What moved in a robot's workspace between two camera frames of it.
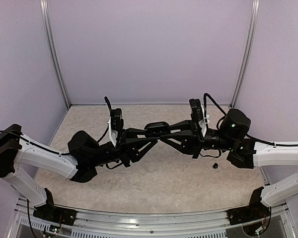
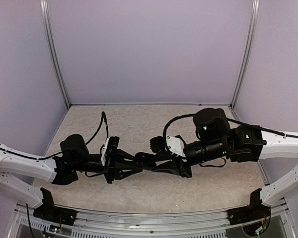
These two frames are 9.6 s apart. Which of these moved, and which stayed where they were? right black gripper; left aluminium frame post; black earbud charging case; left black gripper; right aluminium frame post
Moved: left black gripper; black earbud charging case; right black gripper
Stayed: left aluminium frame post; right aluminium frame post
